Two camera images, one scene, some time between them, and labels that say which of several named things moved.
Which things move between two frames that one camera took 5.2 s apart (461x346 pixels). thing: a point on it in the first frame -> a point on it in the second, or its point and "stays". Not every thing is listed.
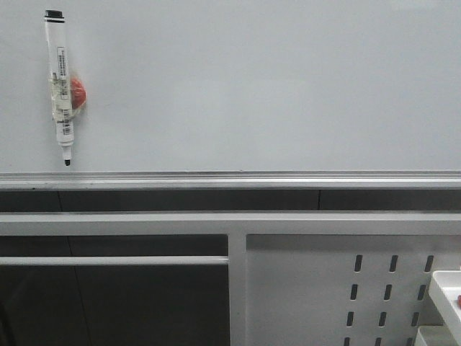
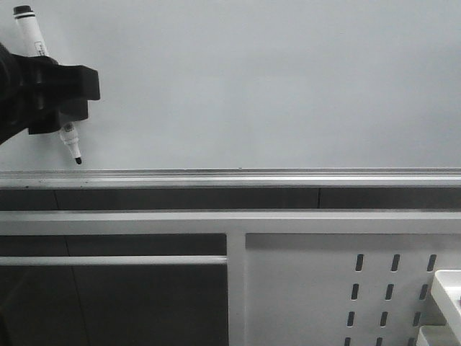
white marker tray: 444,290 stays
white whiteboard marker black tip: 61,107 -> 25,15
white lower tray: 433,336 stays
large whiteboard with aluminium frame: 236,95 stays
